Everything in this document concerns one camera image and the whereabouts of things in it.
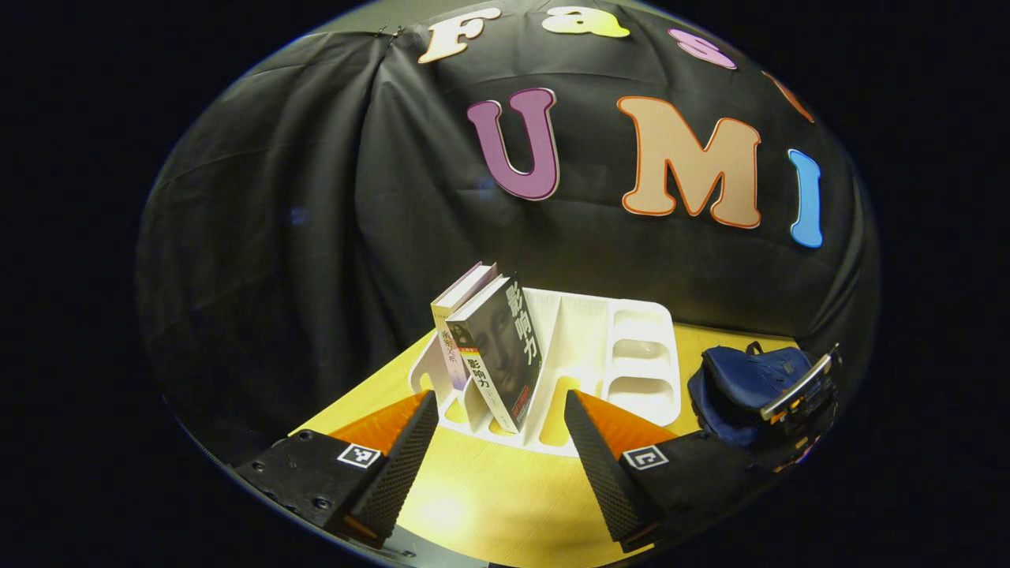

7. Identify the blue schoolbag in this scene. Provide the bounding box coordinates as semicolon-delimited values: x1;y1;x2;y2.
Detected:
686;341;821;450

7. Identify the black backdrop cloth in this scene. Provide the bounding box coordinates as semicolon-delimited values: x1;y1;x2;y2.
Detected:
134;0;881;466

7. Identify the pink book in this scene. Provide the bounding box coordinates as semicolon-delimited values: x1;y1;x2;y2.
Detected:
431;261;499;393

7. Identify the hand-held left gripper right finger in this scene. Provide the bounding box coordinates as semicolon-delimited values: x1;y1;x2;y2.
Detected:
563;389;778;553

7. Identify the black book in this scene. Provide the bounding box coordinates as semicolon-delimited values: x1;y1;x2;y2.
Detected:
446;274;545;435

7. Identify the white bookshelf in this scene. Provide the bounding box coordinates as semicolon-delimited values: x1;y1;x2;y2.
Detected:
408;288;683;458

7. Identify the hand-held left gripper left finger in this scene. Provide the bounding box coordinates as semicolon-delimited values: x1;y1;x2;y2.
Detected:
233;389;440;551

